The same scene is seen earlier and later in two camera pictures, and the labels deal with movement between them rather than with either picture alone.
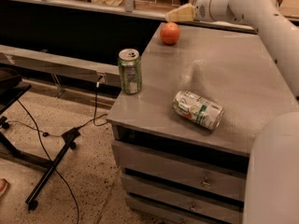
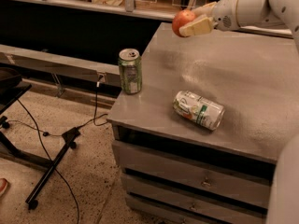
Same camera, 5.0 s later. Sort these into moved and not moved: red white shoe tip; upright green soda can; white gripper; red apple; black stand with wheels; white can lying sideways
Moved: white gripper; red apple
Not moved: white can lying sideways; black stand with wheels; upright green soda can; red white shoe tip
